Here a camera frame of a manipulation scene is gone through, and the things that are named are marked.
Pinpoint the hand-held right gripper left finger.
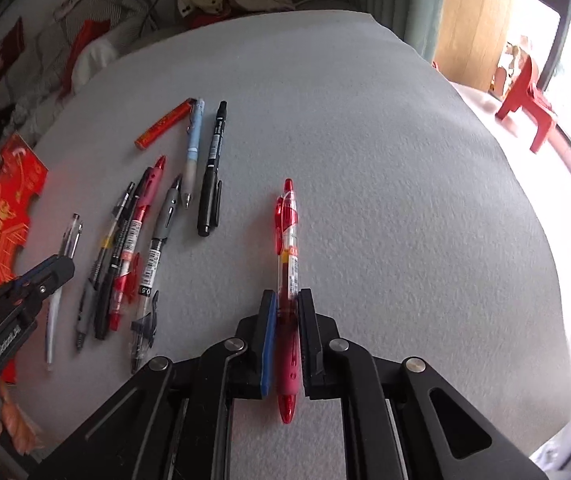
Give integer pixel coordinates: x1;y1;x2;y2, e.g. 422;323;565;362
26;290;276;480

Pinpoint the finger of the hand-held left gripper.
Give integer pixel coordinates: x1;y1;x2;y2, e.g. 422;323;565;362
0;275;74;328
16;255;75;292

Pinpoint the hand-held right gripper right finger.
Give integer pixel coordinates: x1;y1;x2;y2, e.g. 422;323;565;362
299;289;549;480

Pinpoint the white clear pen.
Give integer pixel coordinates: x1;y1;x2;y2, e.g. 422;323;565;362
46;213;84;372

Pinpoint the grey grip clear gel pen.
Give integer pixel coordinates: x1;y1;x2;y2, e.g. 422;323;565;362
130;174;184;375

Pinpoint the red clear gel pen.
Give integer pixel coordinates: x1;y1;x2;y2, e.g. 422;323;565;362
274;178;300;425

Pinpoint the black marker pen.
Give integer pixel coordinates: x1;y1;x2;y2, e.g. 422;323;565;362
196;100;230;238

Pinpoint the light blue pen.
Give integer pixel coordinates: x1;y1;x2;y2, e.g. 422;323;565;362
180;98;207;210

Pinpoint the person's left hand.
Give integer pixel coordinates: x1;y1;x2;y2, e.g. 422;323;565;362
0;382;42;453

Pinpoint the black pen grey grip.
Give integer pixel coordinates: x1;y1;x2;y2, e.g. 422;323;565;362
76;182;136;352

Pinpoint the slim black pen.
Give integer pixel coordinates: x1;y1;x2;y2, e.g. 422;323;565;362
94;169;152;341

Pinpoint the red cardboard fruit box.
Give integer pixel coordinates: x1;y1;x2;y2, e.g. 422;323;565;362
0;132;49;386

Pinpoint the pink grip red pen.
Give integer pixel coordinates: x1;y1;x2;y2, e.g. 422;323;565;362
110;155;167;332

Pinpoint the grey floral cloth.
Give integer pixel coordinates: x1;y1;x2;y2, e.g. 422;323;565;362
0;25;74;141

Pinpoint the orange red tube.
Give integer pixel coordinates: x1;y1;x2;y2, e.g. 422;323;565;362
134;98;194;151

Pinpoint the grey blanket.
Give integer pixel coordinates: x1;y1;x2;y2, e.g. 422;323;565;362
0;10;571;480

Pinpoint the white pillow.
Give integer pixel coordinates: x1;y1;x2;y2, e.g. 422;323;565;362
72;37;119;96

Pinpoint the dark red printed cloth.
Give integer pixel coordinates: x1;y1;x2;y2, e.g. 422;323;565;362
0;16;26;95

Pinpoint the grey striped pillow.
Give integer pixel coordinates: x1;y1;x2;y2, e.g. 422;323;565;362
40;0;159;56

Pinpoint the red plastic chair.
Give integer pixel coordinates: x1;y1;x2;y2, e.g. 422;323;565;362
494;52;559;154

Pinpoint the wooden board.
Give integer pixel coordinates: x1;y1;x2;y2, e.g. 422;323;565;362
433;0;522;93

